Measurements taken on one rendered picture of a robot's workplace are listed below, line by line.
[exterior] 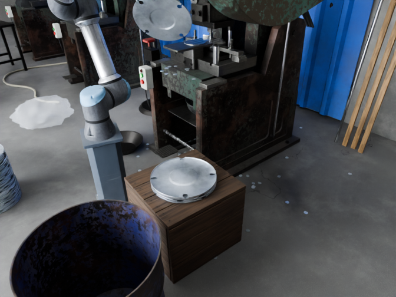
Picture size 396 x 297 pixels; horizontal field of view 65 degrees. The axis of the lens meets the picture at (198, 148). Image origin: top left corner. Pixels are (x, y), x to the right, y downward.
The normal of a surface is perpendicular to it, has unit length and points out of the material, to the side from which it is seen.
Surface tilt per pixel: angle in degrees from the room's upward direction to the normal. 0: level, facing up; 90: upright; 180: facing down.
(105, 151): 90
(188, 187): 0
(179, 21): 124
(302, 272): 0
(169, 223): 0
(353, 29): 90
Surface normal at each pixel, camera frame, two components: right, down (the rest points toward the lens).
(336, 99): -0.78, 0.34
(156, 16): -0.14, 0.91
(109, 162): 0.39, 0.49
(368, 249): -0.01, -0.84
